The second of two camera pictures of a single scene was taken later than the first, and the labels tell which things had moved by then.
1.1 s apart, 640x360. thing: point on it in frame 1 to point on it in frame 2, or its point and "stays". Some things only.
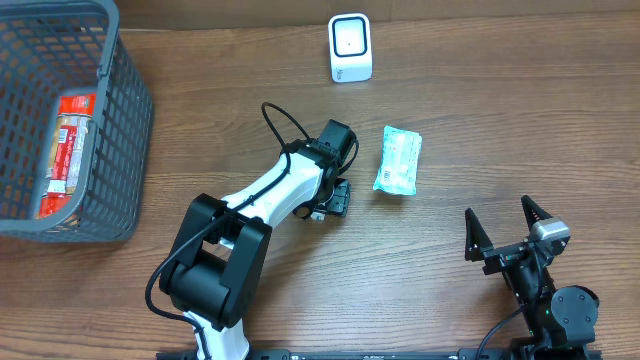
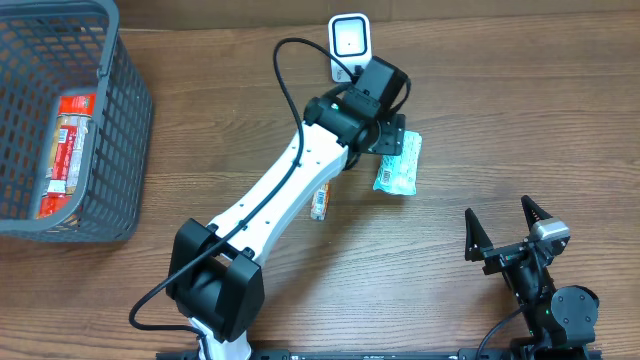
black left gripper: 339,197 to 392,134
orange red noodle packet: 66,154 stays
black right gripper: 509,253 stays
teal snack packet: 400,162 stays
